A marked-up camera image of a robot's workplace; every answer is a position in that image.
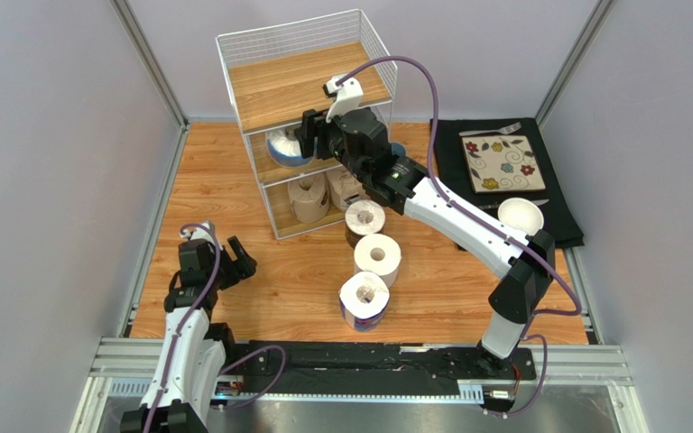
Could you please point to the white wire wooden shelf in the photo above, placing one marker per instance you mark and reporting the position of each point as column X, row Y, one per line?
column 273, row 74

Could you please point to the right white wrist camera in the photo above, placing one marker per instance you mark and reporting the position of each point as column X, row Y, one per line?
column 346, row 96

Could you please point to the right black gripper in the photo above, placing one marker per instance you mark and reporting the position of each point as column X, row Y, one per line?
column 321, row 135

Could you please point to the black paper roll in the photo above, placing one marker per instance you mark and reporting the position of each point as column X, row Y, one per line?
column 363, row 217

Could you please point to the white orange bowl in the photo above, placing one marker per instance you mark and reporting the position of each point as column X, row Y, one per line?
column 521, row 214

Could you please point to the plain white paper roll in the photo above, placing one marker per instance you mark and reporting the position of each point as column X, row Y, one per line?
column 379, row 254

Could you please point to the silver fork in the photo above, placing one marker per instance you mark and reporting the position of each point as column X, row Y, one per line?
column 509, row 129

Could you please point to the blue patterned roll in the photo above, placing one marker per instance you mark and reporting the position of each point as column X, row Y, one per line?
column 284, row 148

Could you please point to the brown paper roll front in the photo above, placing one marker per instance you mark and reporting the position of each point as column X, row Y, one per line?
column 344, row 189

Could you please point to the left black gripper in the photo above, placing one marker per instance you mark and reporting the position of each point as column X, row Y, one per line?
column 237, row 269

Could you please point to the brown paper roll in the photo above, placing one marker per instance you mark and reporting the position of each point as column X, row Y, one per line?
column 344, row 189
column 309, row 198

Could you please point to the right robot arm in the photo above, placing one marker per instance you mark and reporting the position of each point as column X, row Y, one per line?
column 522, row 262

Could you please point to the blue white roll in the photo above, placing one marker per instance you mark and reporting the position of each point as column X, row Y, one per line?
column 363, row 301

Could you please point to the floral square plate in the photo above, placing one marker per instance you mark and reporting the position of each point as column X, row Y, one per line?
column 502, row 163

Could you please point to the silver knife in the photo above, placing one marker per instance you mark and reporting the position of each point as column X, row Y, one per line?
column 538, row 203

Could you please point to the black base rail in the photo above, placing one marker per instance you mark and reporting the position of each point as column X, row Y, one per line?
column 369, row 369

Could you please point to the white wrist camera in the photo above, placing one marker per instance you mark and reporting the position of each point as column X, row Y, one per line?
column 346, row 96
column 199, row 231

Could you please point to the blue plastic cup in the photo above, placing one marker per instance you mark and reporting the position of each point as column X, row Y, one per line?
column 398, row 149

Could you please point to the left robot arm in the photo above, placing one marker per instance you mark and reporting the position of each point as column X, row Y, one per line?
column 194, row 349

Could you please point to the black cloth placemat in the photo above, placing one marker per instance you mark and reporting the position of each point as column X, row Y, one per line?
column 452, row 171

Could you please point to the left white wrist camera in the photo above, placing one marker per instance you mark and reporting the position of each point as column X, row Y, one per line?
column 199, row 231

